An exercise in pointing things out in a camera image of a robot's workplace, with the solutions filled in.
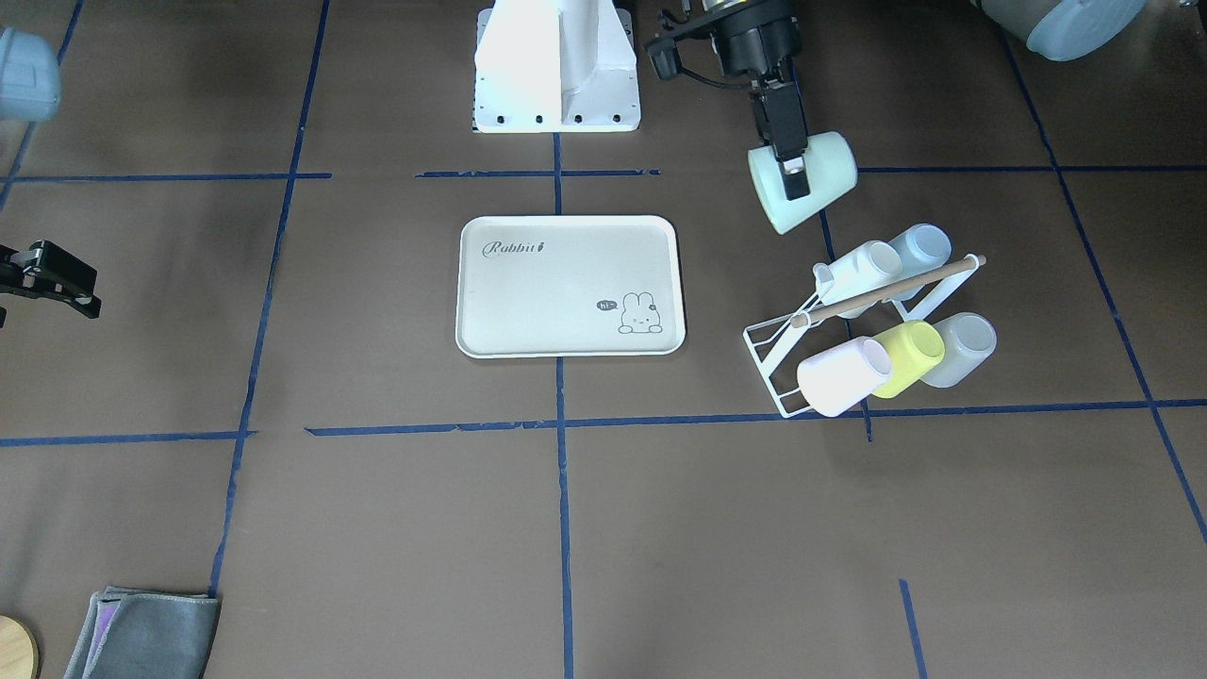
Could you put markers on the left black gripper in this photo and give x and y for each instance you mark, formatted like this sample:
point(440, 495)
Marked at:
point(752, 44)

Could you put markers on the light blue cup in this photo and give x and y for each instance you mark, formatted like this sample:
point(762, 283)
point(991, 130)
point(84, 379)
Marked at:
point(921, 248)

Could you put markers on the yellow cup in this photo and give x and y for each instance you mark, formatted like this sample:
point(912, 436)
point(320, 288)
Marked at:
point(914, 348)

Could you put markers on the white cup on rack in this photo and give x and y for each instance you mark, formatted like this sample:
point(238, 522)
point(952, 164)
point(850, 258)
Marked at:
point(872, 265)

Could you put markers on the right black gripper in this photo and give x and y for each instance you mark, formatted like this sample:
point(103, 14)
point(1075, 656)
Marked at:
point(49, 273)

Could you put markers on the pink cup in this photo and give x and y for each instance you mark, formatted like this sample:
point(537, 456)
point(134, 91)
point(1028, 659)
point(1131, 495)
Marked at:
point(833, 381)

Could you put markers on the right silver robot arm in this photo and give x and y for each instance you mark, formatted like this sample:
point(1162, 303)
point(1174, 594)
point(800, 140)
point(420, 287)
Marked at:
point(31, 92)

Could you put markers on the white wire cup rack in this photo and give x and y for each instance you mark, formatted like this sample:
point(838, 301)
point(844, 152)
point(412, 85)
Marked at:
point(771, 342)

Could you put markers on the grey folded cloth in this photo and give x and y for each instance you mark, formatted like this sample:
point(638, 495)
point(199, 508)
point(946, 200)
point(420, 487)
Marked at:
point(139, 633)

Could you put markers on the cream rabbit serving tray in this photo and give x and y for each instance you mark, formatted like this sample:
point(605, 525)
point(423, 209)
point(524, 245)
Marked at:
point(577, 285)

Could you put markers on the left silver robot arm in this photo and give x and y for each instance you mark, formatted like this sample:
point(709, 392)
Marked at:
point(1057, 30)

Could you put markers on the grey translucent cup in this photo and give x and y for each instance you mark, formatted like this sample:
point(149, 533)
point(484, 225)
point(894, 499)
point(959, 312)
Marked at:
point(968, 339)

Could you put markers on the wooden mug tree stand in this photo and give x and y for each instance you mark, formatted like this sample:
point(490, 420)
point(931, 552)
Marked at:
point(20, 654)

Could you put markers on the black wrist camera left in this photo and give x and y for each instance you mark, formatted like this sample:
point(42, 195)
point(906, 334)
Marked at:
point(663, 49)

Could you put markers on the mint green cup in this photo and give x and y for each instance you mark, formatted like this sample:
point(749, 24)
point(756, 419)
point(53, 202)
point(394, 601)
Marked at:
point(826, 171)

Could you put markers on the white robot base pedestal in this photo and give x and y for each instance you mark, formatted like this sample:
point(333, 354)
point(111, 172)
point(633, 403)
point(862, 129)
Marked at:
point(555, 67)

